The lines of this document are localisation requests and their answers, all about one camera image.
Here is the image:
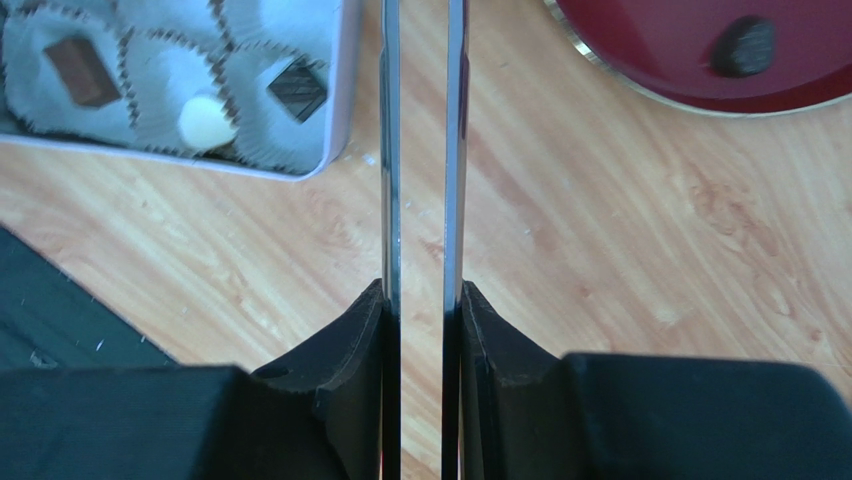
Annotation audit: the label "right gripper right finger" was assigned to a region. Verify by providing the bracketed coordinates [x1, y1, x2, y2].
[461, 282, 851, 479]

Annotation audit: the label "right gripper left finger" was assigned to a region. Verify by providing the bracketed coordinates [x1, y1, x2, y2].
[1, 282, 383, 479]

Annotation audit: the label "square tin box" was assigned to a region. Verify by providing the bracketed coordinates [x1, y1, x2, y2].
[1, 1, 363, 181]

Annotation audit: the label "metal tongs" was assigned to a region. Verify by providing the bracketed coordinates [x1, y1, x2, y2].
[379, 1, 470, 479]

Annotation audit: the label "white chocolate right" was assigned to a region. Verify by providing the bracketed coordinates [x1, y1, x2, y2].
[177, 95, 237, 151]

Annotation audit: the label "dark chocolate lower right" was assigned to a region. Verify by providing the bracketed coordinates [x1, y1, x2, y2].
[43, 37, 122, 108]

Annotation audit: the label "red round tray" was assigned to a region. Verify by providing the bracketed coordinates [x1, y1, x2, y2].
[546, 0, 851, 116]

